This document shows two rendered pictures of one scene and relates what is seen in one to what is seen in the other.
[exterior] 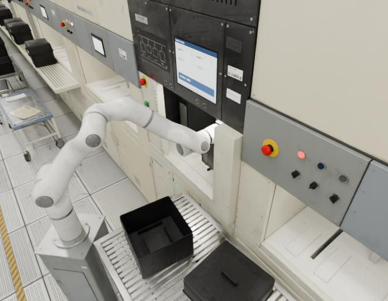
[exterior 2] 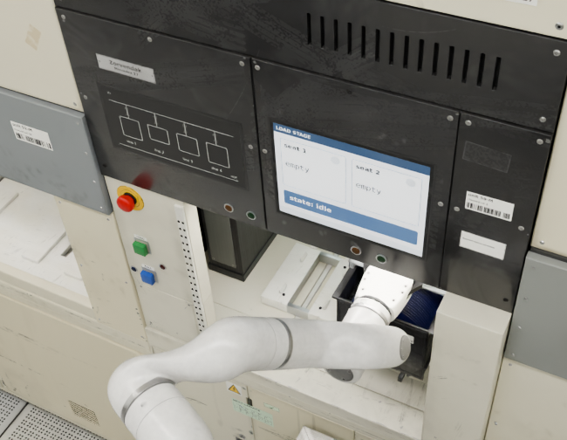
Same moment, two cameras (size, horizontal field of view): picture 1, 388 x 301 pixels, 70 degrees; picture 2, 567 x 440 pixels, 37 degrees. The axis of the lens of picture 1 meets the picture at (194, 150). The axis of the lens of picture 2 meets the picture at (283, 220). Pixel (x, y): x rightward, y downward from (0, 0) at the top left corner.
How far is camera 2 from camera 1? 0.78 m
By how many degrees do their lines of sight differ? 19
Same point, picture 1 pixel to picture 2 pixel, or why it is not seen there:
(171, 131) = (329, 349)
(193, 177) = (323, 389)
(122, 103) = (233, 344)
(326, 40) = not seen: outside the picture
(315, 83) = not seen: outside the picture
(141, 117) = (275, 354)
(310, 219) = not seen: outside the picture
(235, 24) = (494, 122)
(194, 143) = (388, 355)
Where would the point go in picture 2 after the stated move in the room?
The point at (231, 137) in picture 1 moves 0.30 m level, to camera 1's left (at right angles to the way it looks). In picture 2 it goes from (492, 330) to (338, 402)
